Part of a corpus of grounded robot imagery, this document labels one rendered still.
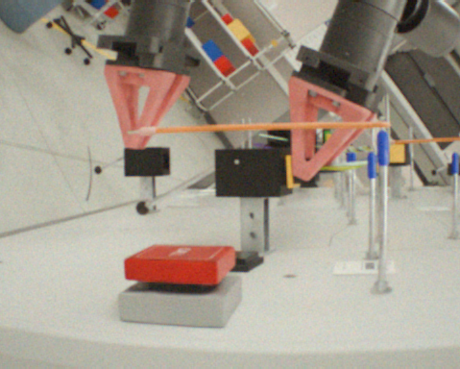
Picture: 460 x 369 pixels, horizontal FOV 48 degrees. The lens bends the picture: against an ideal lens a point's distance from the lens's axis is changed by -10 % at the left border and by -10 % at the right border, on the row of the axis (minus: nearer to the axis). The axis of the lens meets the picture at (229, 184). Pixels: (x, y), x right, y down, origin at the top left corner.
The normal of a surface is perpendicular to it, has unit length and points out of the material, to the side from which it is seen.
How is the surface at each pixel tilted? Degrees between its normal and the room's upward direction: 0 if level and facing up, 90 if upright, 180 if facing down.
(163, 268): 90
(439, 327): 54
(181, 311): 90
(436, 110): 90
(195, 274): 90
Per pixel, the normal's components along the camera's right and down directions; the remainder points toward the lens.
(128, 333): -0.02, -1.00
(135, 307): -0.18, 0.06
